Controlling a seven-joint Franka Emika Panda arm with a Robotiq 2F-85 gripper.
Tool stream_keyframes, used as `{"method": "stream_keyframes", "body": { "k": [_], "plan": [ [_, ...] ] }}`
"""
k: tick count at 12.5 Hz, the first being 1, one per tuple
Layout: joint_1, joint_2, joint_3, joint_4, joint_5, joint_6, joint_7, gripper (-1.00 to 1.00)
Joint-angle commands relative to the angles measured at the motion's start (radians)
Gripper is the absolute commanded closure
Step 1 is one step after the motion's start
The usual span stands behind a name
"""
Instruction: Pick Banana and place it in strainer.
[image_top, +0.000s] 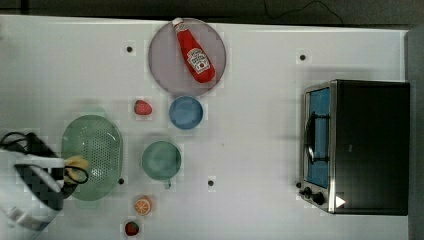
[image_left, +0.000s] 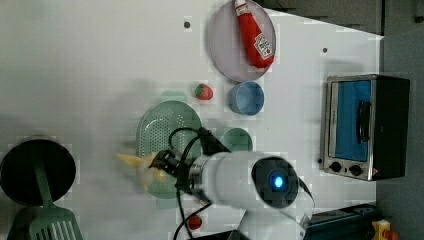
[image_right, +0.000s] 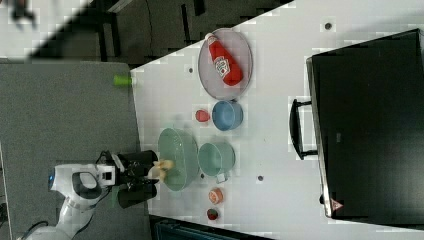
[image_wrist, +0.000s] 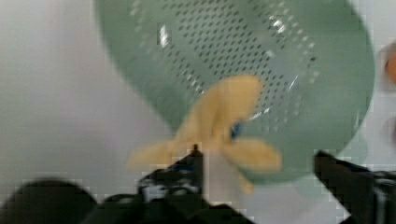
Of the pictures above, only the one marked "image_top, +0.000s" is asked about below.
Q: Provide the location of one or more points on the yellow banana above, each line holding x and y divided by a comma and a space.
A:
76, 170

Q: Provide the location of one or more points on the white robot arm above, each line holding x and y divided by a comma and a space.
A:
31, 194

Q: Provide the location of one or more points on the green oval strainer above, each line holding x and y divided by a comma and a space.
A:
99, 142

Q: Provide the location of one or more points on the blue bowl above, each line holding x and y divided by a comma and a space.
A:
186, 112

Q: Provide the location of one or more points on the red ketchup bottle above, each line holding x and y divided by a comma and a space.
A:
195, 58

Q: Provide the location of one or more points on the green mug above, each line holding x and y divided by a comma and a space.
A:
161, 161

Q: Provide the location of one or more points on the round grey plate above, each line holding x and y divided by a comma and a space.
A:
167, 65

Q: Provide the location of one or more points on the red strawberry near bowl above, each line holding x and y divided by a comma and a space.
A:
142, 108

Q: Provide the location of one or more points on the orange slice toy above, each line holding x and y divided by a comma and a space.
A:
143, 205

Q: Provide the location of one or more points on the red strawberry at table edge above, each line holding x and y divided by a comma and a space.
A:
131, 228

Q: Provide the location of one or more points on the black toaster oven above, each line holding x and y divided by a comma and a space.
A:
355, 147

